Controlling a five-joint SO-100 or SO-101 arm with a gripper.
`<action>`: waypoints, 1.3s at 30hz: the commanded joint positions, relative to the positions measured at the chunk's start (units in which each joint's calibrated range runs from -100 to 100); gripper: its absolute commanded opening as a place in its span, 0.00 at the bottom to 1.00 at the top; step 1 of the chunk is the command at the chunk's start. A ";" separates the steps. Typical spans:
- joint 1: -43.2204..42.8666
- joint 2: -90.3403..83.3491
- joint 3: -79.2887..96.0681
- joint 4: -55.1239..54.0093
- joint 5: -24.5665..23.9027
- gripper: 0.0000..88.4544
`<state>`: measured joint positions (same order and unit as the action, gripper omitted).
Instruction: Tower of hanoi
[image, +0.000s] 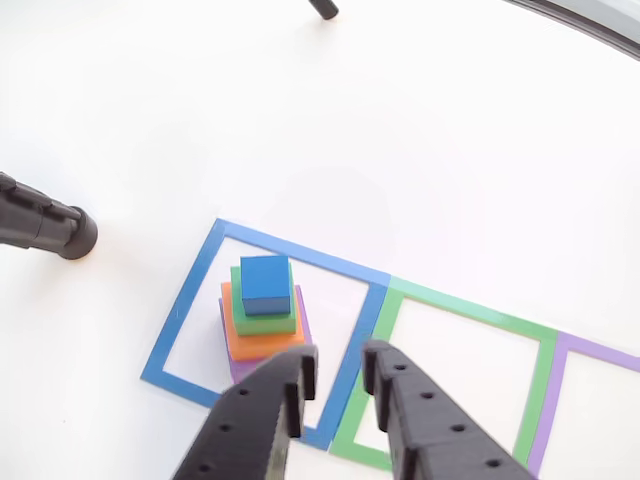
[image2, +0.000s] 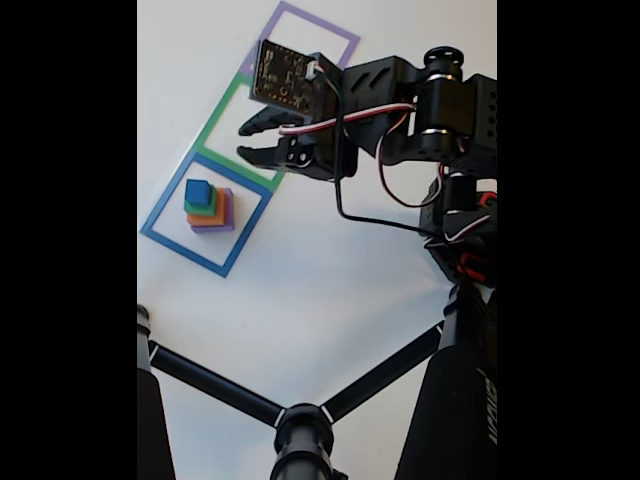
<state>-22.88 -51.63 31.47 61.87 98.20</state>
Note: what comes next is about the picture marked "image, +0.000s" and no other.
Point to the purple square block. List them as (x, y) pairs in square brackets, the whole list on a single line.
[(242, 370)]

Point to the orange square block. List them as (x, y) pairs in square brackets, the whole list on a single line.
[(250, 347)]

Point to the green square block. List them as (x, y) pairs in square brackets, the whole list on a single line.
[(260, 325)]

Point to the small blue cube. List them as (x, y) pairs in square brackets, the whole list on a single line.
[(265, 277)]

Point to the purple square frame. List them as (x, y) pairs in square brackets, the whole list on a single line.
[(555, 390)]

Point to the blue square frame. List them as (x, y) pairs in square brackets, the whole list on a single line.
[(175, 310)]

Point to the green square frame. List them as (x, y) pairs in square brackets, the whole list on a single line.
[(385, 310)]

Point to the black camera tripod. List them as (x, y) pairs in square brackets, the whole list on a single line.
[(50, 227)]

